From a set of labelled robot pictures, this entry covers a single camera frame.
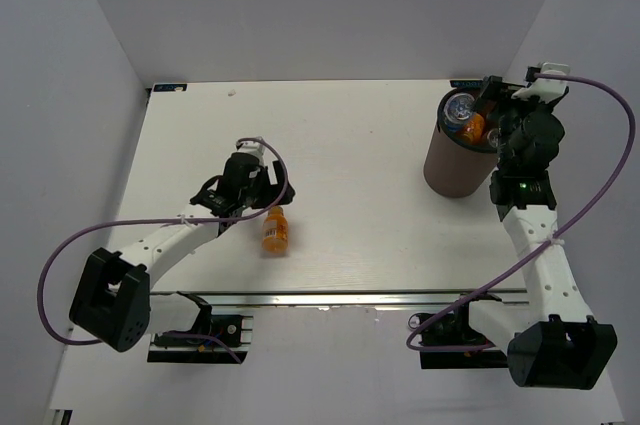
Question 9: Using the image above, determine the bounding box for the blue label water bottle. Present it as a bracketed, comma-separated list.
[442, 92, 475, 130]

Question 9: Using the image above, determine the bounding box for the orange juice bottle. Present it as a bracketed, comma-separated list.
[456, 113, 485, 145]

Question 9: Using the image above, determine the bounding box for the orange juice bottle label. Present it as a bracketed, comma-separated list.
[262, 206, 289, 254]

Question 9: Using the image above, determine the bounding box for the clear plastic bottle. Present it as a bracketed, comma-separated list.
[483, 128, 500, 149]

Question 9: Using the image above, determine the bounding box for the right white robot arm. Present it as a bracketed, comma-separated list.
[451, 63, 617, 390]

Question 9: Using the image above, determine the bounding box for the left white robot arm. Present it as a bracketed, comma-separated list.
[69, 150, 295, 352]

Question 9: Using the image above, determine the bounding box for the brown cylindrical bin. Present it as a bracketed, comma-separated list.
[423, 88, 497, 198]

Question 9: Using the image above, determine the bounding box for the blue label sticker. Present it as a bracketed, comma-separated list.
[449, 79, 483, 89]
[152, 84, 187, 93]

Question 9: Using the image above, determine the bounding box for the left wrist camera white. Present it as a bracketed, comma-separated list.
[235, 137, 265, 162]

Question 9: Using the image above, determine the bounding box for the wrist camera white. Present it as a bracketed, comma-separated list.
[511, 62, 571, 104]
[235, 137, 265, 162]

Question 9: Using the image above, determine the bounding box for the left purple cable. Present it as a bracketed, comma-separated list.
[37, 136, 290, 364]

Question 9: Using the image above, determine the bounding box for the purple cable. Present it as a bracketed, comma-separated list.
[37, 136, 290, 364]
[404, 73, 640, 352]

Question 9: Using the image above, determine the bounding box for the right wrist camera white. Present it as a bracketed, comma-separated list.
[511, 62, 571, 104]

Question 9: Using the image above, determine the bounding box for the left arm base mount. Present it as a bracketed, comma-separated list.
[147, 293, 254, 365]

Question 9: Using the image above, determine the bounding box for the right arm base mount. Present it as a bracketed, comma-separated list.
[406, 291, 507, 370]

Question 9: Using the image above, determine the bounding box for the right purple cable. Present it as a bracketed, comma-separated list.
[404, 73, 640, 352]

